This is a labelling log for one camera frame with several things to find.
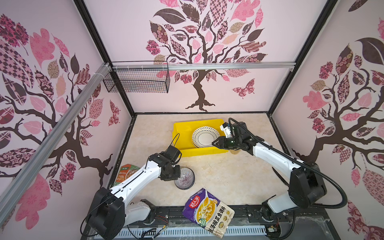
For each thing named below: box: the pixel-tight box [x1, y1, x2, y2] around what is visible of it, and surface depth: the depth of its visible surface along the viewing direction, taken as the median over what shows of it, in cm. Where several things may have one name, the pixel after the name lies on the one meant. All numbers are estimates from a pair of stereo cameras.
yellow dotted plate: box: [192, 126, 221, 149], surface depth 106 cm
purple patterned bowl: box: [174, 167, 196, 190], surface depth 83 cm
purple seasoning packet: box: [182, 188, 235, 239], surface depth 75 cm
